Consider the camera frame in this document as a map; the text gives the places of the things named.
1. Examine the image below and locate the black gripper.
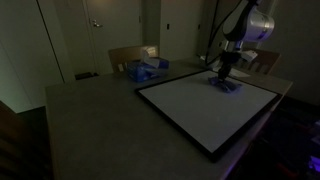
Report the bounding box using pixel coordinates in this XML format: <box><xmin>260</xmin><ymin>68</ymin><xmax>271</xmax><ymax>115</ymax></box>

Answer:
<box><xmin>218</xmin><ymin>51</ymin><xmax>242</xmax><ymax>83</ymax></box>

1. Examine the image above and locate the blue microfiber towel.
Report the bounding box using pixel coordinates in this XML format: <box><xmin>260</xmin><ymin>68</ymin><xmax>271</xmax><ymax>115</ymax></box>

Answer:
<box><xmin>208</xmin><ymin>75</ymin><xmax>243</xmax><ymax>94</ymax></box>

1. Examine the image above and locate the black framed whiteboard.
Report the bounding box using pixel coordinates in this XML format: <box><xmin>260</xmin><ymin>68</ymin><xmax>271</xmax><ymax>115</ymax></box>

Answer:
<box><xmin>134</xmin><ymin>69</ymin><xmax>283</xmax><ymax>164</ymax></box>

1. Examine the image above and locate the blue tissue box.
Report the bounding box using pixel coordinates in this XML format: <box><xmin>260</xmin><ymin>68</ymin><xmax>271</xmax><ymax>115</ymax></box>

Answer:
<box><xmin>125</xmin><ymin>46</ymin><xmax>170</xmax><ymax>82</ymax></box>

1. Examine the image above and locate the white room door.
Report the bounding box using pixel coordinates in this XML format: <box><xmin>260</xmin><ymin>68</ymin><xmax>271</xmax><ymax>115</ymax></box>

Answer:
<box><xmin>84</xmin><ymin>0</ymin><xmax>143</xmax><ymax>73</ymax></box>

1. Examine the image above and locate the black floor mat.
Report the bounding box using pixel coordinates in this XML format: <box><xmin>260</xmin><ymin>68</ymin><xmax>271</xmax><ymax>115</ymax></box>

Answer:
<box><xmin>74</xmin><ymin>71</ymin><xmax>99</xmax><ymax>81</ymax></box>

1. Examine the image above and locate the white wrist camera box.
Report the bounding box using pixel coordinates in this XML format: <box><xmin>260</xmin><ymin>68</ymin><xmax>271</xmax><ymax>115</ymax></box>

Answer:
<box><xmin>240</xmin><ymin>49</ymin><xmax>259</xmax><ymax>63</ymax></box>

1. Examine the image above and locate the black cable bundle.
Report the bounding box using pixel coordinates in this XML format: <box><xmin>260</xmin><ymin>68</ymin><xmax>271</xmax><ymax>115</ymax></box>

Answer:
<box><xmin>204</xmin><ymin>0</ymin><xmax>236</xmax><ymax>67</ymax></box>

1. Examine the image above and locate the metal door lever handle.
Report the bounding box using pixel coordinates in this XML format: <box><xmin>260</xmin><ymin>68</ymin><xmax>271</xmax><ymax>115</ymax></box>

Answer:
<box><xmin>91</xmin><ymin>19</ymin><xmax>104</xmax><ymax>28</ymax></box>

